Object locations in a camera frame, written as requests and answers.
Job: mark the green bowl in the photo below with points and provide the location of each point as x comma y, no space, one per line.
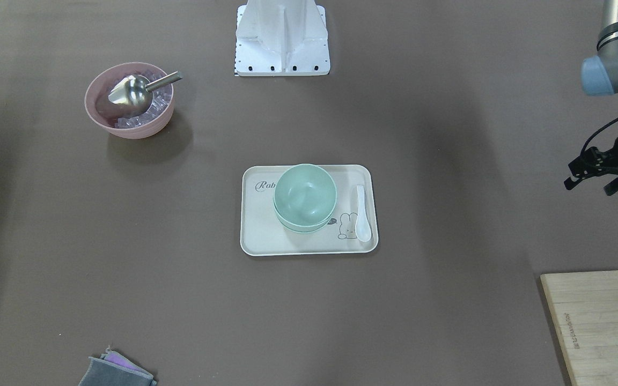
302,221
306,186
303,229

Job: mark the bamboo cutting board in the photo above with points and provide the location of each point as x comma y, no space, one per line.
584,312

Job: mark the white ceramic spoon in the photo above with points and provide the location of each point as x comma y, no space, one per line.
362,227

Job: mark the cream rabbit serving tray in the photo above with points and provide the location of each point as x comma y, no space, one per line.
262,234

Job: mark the metal ice scoop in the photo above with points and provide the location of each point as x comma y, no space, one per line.
135,92

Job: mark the pink bowl with ice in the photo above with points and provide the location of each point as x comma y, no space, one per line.
156,118

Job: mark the grey folded cloth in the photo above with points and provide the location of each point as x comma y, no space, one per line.
113,368

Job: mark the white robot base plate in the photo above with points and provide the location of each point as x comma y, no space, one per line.
281,39

